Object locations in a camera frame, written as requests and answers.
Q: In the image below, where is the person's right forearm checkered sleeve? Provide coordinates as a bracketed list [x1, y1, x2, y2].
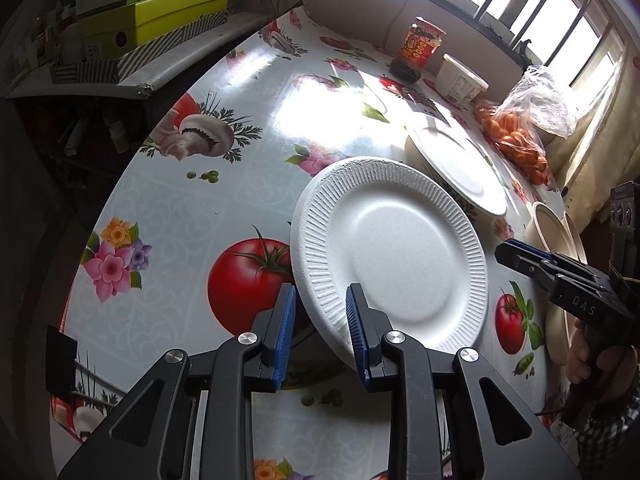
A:
[564, 374, 640, 467]

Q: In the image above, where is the white cable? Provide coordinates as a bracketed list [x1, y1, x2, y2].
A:
[387, 0, 416, 63]

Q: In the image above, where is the striped cardboard box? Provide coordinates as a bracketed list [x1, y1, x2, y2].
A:
[50, 12, 229, 86]

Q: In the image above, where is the white smooth foam plate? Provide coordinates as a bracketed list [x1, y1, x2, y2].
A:
[404, 125, 509, 217]

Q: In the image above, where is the black binder clip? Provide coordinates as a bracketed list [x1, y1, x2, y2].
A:
[516, 39, 543, 68]

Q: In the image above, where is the white ribbed foam plate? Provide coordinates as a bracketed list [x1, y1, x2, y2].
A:
[290, 156, 489, 355]

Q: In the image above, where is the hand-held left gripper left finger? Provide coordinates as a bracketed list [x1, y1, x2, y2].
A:
[57, 282, 301, 480]

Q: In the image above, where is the clear bag of oranges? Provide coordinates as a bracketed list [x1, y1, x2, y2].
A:
[474, 65, 578, 186]

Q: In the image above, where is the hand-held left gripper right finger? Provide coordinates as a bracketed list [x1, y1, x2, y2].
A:
[345, 282, 583, 480]

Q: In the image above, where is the white plastic tub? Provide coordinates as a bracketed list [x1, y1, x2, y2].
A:
[436, 53, 489, 107]

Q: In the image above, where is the cream patterned curtain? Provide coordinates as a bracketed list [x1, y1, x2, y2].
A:
[547, 52, 640, 211]

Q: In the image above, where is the barred window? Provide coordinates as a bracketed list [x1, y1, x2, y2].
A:
[385, 0, 628, 92]

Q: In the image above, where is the grey side shelf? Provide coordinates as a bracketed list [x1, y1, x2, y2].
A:
[0, 7, 303, 102]

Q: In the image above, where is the person's right hand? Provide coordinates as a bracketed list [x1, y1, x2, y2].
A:
[565, 322, 640, 417]

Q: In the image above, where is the yellow-green cardboard box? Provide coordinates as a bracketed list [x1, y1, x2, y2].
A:
[77, 0, 234, 59]

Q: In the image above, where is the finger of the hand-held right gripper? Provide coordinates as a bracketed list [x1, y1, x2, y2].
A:
[495, 241, 563, 292]
[510, 238, 610, 287]

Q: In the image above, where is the printed vegetable tablecloth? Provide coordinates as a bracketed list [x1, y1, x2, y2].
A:
[60, 5, 576, 480]

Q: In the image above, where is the red label sauce jar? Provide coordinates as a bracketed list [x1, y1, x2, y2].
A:
[390, 16, 447, 83]

